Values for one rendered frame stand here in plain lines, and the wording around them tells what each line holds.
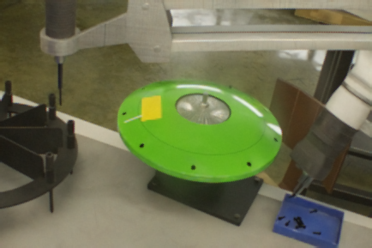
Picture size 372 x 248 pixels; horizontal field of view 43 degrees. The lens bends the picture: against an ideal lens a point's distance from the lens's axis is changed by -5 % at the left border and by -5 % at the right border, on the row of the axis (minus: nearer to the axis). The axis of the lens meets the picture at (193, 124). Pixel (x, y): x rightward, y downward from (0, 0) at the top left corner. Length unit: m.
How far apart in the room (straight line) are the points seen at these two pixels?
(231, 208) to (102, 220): 0.25
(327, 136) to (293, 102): 0.62
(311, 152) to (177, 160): 0.25
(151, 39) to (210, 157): 0.31
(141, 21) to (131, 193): 0.49
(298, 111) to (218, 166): 0.70
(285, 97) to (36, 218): 0.87
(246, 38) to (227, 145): 0.31
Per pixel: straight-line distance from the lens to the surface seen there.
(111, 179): 1.01
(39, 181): 0.90
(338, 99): 0.88
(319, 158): 0.90
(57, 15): 0.59
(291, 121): 1.53
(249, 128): 0.91
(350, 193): 2.37
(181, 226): 0.93
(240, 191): 1.01
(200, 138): 0.85
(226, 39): 0.59
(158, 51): 0.59
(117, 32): 0.61
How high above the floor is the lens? 1.59
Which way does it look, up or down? 35 degrees down
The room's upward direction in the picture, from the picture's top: 9 degrees clockwise
